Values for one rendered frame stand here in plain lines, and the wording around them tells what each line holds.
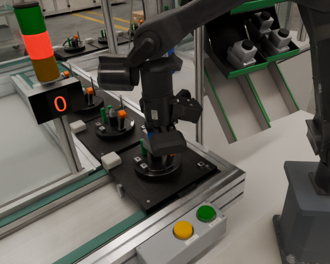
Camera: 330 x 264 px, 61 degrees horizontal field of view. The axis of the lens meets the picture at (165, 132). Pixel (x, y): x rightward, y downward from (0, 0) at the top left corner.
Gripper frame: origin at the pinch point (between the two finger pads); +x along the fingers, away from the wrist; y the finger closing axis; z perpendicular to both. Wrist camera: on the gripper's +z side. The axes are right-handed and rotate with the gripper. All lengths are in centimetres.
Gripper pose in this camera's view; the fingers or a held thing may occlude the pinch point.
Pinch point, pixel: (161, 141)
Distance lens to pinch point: 58.9
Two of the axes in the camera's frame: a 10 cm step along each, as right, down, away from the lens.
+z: 9.8, -1.7, 1.3
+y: -2.0, -5.7, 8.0
